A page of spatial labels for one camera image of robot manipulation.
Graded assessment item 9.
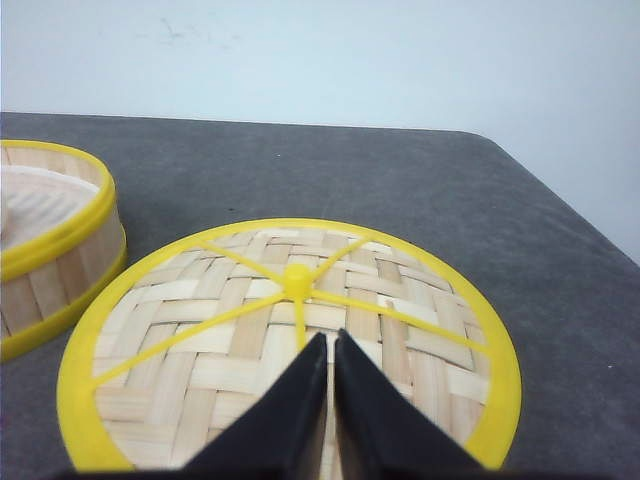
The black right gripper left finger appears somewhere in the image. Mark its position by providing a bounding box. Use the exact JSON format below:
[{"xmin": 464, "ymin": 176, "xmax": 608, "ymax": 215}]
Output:
[{"xmin": 185, "ymin": 331, "xmax": 328, "ymax": 474}]

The woven bamboo steamer lid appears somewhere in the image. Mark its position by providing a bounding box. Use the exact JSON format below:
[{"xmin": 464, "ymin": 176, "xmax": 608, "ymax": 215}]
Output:
[{"xmin": 57, "ymin": 219, "xmax": 521, "ymax": 470}]

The bamboo steamer basket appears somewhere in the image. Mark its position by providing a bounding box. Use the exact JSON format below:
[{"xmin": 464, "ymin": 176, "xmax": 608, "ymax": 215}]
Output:
[{"xmin": 1, "ymin": 139, "xmax": 126, "ymax": 361}]

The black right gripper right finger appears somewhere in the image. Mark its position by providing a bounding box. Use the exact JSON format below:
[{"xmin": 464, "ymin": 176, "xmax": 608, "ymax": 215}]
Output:
[{"xmin": 334, "ymin": 330, "xmax": 480, "ymax": 473}]

